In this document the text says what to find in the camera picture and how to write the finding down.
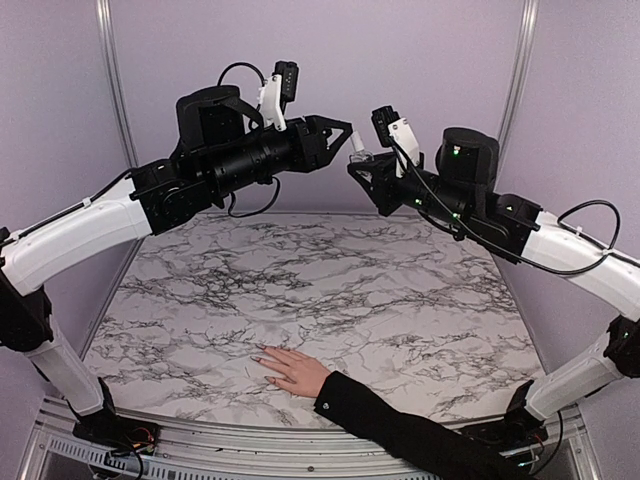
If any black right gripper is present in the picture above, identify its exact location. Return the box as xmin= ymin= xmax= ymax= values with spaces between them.
xmin=349 ymin=150 xmax=475 ymax=230

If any clear nail polish bottle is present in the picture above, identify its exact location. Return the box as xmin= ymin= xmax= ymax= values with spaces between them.
xmin=349 ymin=150 xmax=373 ymax=164

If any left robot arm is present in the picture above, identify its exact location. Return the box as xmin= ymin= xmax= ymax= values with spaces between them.
xmin=1 ymin=79 xmax=352 ymax=446

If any black sleeved forearm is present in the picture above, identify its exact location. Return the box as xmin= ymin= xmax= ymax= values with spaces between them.
xmin=314 ymin=372 xmax=532 ymax=480

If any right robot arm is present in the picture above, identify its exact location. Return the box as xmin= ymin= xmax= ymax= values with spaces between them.
xmin=347 ymin=119 xmax=639 ymax=449

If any person's bare hand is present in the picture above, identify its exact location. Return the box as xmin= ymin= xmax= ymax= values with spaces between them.
xmin=251 ymin=346 xmax=331 ymax=398

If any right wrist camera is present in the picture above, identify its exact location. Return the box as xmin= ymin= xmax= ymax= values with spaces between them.
xmin=371 ymin=105 xmax=424 ymax=178

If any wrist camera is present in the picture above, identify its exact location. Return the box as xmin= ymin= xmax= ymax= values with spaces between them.
xmin=258 ymin=61 xmax=299 ymax=132
xmin=371 ymin=105 xmax=424 ymax=178

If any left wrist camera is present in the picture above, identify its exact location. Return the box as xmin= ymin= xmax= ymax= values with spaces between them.
xmin=258 ymin=61 xmax=299 ymax=132

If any right aluminium frame post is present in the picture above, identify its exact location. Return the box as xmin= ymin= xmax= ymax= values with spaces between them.
xmin=497 ymin=0 xmax=540 ymax=179

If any aluminium frame post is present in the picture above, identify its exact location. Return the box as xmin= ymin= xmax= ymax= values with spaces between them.
xmin=497 ymin=0 xmax=540 ymax=179
xmin=95 ymin=0 xmax=139 ymax=168

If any left aluminium frame post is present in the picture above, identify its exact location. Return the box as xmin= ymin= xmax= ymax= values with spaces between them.
xmin=95 ymin=0 xmax=139 ymax=168

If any front aluminium rail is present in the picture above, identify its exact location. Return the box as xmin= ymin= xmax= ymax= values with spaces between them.
xmin=19 ymin=407 xmax=591 ymax=480

